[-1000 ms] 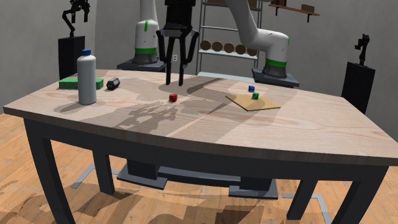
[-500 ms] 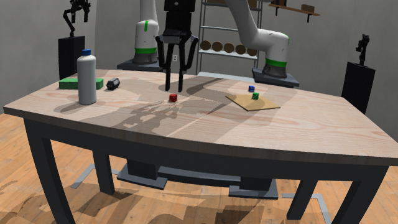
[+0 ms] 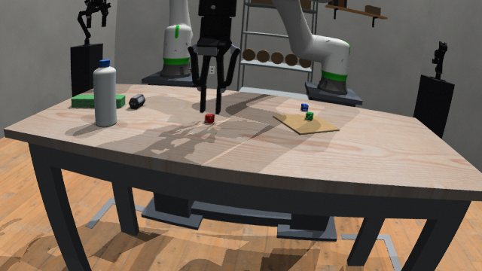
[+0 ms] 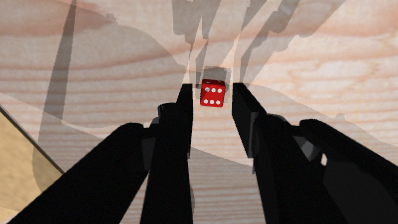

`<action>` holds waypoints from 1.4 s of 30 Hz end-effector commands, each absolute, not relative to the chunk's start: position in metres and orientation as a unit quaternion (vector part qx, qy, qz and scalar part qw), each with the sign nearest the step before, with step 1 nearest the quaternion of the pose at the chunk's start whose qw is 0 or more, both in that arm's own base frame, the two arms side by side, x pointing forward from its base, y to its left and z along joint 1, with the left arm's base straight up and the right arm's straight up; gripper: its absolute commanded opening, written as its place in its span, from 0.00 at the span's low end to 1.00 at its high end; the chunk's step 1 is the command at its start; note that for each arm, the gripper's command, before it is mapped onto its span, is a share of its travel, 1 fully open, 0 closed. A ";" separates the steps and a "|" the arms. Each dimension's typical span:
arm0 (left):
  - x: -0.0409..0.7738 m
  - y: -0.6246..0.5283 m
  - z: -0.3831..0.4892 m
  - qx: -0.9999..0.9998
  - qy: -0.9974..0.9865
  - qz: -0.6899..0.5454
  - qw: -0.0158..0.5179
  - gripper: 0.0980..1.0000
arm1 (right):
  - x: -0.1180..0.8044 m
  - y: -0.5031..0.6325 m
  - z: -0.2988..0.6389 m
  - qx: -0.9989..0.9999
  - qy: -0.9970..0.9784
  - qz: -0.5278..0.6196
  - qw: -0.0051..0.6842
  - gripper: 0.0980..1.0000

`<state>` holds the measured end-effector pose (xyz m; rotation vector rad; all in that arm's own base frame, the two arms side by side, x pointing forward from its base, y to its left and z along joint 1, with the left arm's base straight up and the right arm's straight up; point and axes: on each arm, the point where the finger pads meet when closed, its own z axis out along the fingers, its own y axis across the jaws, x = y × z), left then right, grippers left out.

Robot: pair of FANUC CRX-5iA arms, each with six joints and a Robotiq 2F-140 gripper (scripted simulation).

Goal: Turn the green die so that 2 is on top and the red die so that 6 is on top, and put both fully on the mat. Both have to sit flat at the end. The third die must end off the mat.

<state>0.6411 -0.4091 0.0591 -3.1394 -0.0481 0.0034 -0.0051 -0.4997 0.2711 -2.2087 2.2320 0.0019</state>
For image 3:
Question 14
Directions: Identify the red die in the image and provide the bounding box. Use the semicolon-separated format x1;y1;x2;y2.
205;114;215;123

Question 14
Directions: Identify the tan square mat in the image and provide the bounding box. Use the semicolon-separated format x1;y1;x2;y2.
273;114;340;135

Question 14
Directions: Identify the white plastic bottle with blue cap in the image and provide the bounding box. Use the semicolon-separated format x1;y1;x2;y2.
93;59;117;127

